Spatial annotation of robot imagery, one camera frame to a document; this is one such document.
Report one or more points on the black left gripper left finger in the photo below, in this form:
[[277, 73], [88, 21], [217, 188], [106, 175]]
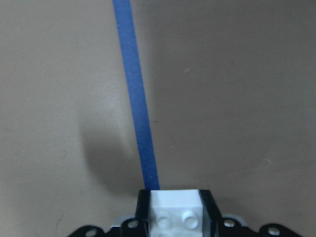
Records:
[[137, 226]]

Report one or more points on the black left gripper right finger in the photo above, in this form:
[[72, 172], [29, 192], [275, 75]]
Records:
[[216, 225]]

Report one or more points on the white block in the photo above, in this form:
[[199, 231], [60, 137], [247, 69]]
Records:
[[175, 213]]

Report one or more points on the brown paper table cover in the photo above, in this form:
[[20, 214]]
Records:
[[231, 93]]

